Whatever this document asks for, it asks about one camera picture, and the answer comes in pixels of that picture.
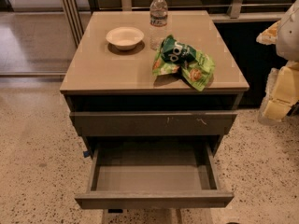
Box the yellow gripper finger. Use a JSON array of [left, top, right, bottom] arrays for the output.
[[256, 21, 280, 45], [261, 61, 299, 121]]

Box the green rice chip bag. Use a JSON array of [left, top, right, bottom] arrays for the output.
[[152, 35, 215, 91]]

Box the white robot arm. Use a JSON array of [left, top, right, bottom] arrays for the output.
[[256, 0, 299, 124]]

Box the grey drawer cabinet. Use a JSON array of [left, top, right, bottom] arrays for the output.
[[59, 10, 250, 224]]

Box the open middle drawer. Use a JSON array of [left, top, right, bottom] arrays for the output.
[[75, 138, 234, 209]]

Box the closed top drawer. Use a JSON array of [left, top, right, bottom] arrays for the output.
[[70, 111, 236, 137]]

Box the clear plastic water bottle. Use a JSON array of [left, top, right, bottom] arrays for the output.
[[149, 0, 168, 50]]

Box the white paper bowl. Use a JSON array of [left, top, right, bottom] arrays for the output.
[[106, 27, 144, 50]]

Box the blue tape piece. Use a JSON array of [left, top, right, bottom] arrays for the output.
[[83, 150, 91, 158]]

